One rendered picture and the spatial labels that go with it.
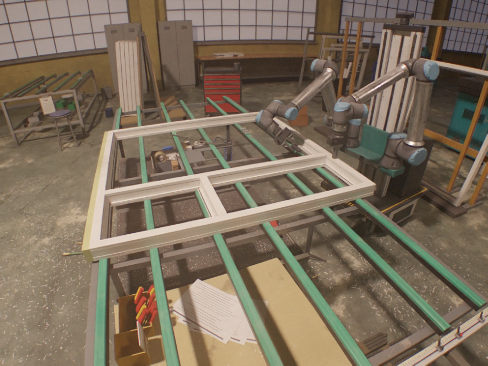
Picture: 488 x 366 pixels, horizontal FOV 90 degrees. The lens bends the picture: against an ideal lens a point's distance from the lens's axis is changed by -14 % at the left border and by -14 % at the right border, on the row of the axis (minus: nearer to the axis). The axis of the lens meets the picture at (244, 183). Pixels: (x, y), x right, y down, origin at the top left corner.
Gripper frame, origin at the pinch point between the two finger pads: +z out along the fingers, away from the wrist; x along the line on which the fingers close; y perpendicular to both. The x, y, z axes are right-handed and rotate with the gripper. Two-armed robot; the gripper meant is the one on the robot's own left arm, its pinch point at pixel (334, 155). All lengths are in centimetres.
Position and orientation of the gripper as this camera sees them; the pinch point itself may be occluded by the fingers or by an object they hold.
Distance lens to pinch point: 187.1
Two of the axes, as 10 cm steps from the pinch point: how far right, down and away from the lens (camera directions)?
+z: 0.0, 8.6, 5.1
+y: 3.5, 4.7, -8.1
